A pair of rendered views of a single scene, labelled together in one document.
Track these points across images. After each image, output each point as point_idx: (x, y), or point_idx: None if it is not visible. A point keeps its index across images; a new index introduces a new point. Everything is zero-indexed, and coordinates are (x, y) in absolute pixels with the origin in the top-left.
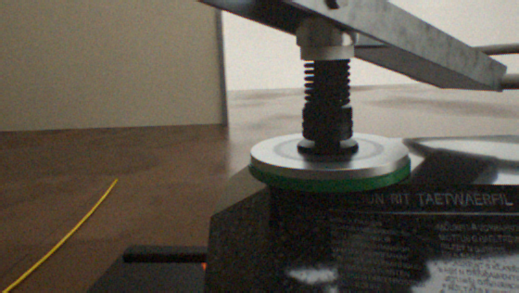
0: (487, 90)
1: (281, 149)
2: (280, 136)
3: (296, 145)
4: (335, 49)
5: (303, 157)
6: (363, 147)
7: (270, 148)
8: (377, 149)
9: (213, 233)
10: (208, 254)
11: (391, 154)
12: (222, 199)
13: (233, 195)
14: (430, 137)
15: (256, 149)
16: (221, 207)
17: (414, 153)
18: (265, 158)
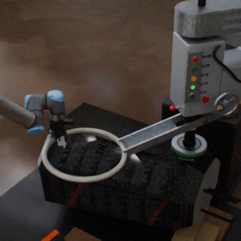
0: None
1: (199, 145)
2: (195, 153)
3: (194, 146)
4: None
5: (197, 140)
6: (182, 140)
7: (201, 147)
8: (180, 138)
9: (215, 156)
10: (216, 157)
11: (179, 135)
12: (211, 160)
13: (209, 157)
14: (149, 151)
15: (204, 147)
16: (212, 156)
17: (164, 145)
18: (204, 142)
